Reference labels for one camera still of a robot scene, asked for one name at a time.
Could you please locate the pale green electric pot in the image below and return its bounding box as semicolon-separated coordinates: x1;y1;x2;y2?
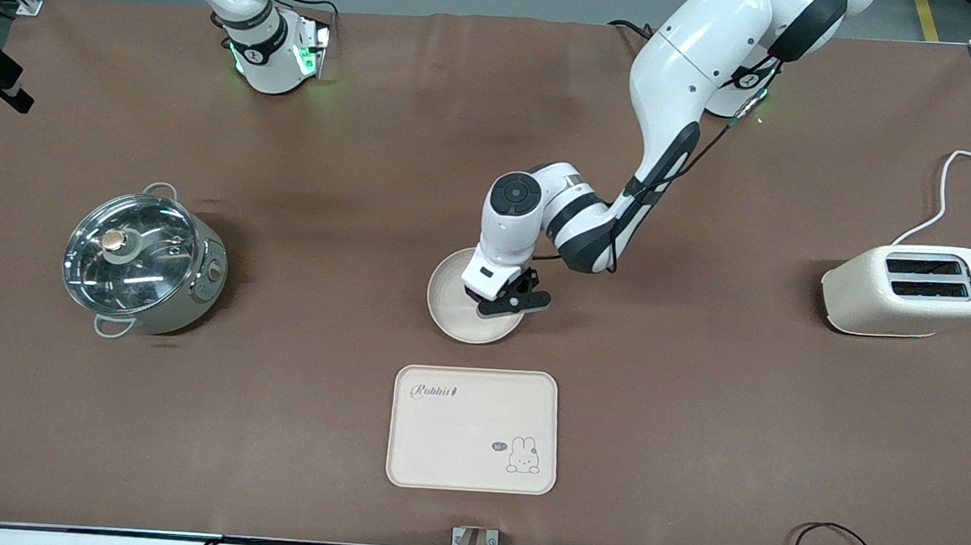
60;177;235;347

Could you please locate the cream rabbit print tray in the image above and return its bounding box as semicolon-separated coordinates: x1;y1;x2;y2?
385;362;563;497

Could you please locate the brown table cover sheet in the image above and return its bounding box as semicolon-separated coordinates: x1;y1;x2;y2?
0;0;971;545

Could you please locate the glass pot lid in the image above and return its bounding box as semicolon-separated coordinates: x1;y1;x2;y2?
60;188;204;321

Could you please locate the black base power cable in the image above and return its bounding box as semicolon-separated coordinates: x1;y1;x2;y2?
607;19;664;44

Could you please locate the white toaster power cable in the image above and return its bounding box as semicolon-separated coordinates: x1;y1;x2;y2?
890;143;971;251

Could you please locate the cream two-slot toaster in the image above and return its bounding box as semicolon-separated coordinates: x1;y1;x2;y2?
817;238;971;342

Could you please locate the cream round plate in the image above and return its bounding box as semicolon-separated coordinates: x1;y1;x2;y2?
424;246;529;348

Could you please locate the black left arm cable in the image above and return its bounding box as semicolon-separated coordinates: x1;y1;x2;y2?
603;49;784;284

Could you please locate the arm base connector bracket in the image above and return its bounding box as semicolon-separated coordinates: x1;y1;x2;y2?
294;15;334;80

